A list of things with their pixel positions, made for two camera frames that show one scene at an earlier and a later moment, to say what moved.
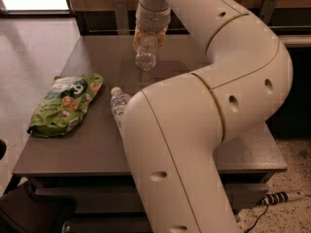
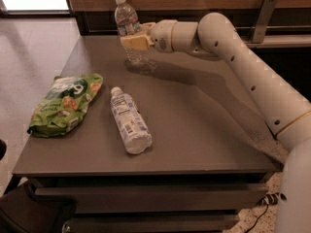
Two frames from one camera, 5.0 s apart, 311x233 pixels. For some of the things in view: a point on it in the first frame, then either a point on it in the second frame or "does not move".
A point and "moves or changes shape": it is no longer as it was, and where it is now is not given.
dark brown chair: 23,211 does not move
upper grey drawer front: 120,198 does not move
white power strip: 281,196 does not move
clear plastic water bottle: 146,55 moves or changes shape
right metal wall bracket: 267,8 does not move
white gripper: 152,21 to 162,35
